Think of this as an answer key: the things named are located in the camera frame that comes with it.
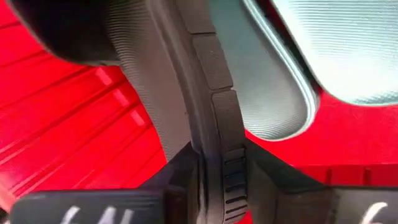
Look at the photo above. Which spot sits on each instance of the black rubber slide sandal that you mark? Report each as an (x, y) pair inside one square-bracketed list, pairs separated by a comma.
[(214, 62)]

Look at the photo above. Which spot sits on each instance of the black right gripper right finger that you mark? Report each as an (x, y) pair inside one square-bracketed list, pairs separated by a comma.
[(311, 205)]

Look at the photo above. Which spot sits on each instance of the red plastic bin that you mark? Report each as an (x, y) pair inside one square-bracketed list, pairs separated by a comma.
[(62, 124)]

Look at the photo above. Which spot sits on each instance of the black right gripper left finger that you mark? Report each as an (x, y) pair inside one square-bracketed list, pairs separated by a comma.
[(93, 207)]

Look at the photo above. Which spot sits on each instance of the green rubber slide sandal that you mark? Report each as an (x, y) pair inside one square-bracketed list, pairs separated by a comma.
[(348, 46), (273, 93)]

